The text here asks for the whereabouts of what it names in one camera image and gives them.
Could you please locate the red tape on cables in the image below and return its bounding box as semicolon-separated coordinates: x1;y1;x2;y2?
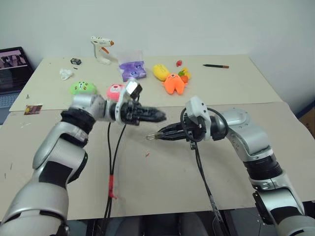
108;174;118;199

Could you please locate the black pen with red end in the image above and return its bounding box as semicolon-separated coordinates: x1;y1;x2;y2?
202;63;230;69

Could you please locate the purple plush in plastic bag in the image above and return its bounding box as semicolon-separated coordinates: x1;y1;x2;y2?
118;50;148;82

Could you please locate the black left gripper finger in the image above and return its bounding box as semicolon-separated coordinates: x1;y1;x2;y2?
140;115;168;124
141;106;168;117

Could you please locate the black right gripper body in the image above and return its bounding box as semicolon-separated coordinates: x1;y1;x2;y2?
181;115;206;144

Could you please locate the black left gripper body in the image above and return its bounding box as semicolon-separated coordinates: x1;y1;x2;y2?
121;99;146;127

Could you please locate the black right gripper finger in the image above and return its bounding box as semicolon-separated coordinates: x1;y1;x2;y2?
157;132;188;142
157;122;186;135

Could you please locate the small picture card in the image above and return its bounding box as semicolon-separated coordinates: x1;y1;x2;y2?
24;104;43;116

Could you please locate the pink plush toy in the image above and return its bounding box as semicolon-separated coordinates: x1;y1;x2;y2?
106;84;126;101

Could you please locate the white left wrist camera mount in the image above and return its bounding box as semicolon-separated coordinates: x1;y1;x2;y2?
114;79;144;126

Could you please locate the white hot glue gun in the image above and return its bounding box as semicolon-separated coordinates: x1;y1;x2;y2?
90;36;115;65

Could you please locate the crumpled white tissue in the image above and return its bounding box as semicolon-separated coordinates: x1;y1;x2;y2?
59;68;75;81

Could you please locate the green bear plush toy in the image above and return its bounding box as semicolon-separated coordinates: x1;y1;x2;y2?
69;81;97;96

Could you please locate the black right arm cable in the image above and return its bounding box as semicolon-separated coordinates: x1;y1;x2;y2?
180;107;232;236

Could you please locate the small yellow green plush toy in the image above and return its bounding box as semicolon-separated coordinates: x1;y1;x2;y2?
178;68;192;83

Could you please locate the grey laptop computer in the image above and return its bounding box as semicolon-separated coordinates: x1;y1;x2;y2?
0;47;35;125

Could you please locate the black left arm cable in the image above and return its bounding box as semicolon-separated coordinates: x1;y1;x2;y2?
102;121;114;221
104;123;127;221

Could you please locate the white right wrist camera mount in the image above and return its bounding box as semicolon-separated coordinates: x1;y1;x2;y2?
185;96;212;141

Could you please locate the brown cardboard box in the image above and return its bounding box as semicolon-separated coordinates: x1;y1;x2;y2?
296;105;315;140

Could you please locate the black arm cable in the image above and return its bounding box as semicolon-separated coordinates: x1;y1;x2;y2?
180;107;232;236
102;121;114;221
104;123;127;221

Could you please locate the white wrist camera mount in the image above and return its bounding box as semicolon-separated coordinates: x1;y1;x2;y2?
185;96;212;141
114;79;144;126

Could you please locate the orange one-eyed plush toy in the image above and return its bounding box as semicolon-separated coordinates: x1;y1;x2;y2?
161;73;189;95

